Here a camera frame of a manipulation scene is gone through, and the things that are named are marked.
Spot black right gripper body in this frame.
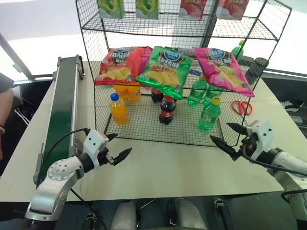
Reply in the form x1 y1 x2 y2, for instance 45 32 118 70
239 132 259 157

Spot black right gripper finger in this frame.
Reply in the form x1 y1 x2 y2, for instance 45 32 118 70
209 135 241 162
226 122 249 137

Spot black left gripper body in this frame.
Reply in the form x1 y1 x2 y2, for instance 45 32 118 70
98 146 116 168

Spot green conveyor belt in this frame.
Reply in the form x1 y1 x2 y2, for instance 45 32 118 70
33 54 86 190

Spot red scissors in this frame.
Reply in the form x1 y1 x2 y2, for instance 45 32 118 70
231 100 254 116

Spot orange soda bottle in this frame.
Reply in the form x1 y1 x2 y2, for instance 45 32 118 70
108 92 129 126
113 85 129 100
127 85 142 103

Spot green soda bottle yellow cap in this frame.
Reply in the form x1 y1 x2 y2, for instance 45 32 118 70
231 40 246 61
202 83 224 106
187 75 208 106
197 96 222 132

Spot black shoe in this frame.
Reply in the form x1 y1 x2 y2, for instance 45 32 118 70
279 99 306 113

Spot white rounded robot leg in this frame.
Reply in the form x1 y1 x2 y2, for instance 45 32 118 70
173 197 207 230
110 199 138 230

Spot cola bottle red cap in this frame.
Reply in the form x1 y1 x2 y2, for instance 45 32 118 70
158 95 177 126
150 87 165 104

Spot black cylindrical container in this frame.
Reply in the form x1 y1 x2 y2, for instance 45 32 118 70
238 55 255 70
246 57 270 85

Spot pink potato chips bag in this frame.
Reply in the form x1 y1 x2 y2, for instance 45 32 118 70
193 46 256 98

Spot red potato chips bag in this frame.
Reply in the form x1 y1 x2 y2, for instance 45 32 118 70
94 46 147 87

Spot magenta snack bag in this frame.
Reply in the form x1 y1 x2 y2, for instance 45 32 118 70
140 46 154 90

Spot green potato chips bag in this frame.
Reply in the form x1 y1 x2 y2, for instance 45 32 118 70
134 46 195 101

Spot black trousers white stripes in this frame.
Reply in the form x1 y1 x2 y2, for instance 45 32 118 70
0 107 32 176

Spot strawberry drink carton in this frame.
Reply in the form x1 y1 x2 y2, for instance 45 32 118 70
178 0 208 22
215 0 250 21

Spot green drink carton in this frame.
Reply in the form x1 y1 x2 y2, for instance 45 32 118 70
96 0 126 20
135 0 160 20

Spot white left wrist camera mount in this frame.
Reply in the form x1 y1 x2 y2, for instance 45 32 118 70
83 129 110 171

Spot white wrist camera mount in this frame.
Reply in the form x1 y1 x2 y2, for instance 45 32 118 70
246 119 275 161
83 129 110 171

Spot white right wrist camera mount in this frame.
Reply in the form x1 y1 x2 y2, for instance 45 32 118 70
246 119 275 161

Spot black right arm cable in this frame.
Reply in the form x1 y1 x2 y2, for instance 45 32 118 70
240 143 307 178

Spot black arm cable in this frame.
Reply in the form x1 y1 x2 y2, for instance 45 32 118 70
240 143 307 178
39 127 91 181

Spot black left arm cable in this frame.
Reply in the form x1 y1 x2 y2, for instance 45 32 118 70
39 127 91 181

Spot black wire mesh rack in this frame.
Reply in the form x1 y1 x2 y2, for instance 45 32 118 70
75 0 293 148

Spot grey metal frame bar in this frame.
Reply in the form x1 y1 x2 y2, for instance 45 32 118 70
0 32 34 81

